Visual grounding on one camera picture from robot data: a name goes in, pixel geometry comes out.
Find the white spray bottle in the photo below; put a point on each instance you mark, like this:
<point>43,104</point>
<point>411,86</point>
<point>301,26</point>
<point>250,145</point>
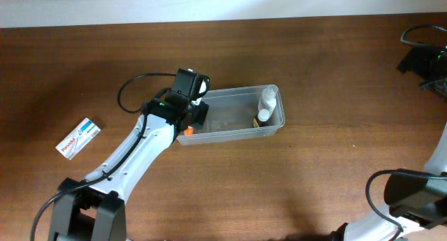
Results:
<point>268,99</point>

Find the clear plastic container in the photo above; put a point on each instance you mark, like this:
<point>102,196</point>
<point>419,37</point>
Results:
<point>231,114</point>

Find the orange tablet tube white cap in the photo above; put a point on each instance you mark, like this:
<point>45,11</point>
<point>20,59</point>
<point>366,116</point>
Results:
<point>189,131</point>

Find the white Panadol box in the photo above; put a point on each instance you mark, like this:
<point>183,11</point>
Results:
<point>78,138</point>

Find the dark bottle white cap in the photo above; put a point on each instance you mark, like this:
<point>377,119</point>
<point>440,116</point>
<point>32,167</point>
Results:
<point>261,119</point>

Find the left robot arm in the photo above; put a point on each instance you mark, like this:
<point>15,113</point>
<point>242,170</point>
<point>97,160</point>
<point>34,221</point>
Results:
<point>94,208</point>

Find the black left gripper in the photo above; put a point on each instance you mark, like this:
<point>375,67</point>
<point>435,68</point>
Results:
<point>199,114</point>

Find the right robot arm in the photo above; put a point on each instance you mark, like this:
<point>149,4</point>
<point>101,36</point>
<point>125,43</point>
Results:
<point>413,200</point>

